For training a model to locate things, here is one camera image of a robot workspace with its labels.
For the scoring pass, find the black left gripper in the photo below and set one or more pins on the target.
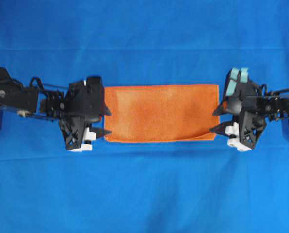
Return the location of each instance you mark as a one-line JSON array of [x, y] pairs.
[[83, 108]]

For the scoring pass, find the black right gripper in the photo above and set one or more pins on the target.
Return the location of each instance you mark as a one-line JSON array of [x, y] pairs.
[[246, 124]]

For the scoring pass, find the orange towel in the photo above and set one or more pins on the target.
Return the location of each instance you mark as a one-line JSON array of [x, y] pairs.
[[162, 113]]

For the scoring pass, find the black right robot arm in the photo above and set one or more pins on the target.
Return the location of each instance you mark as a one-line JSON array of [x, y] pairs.
[[272, 106]]

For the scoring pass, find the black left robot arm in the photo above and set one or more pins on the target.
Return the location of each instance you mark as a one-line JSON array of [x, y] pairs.
[[32, 101]]

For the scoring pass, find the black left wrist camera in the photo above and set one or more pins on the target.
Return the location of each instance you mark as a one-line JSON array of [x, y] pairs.
[[93, 82]]

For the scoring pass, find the teal-taped right wrist camera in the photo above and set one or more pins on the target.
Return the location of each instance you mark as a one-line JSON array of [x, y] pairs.
[[235, 79]]

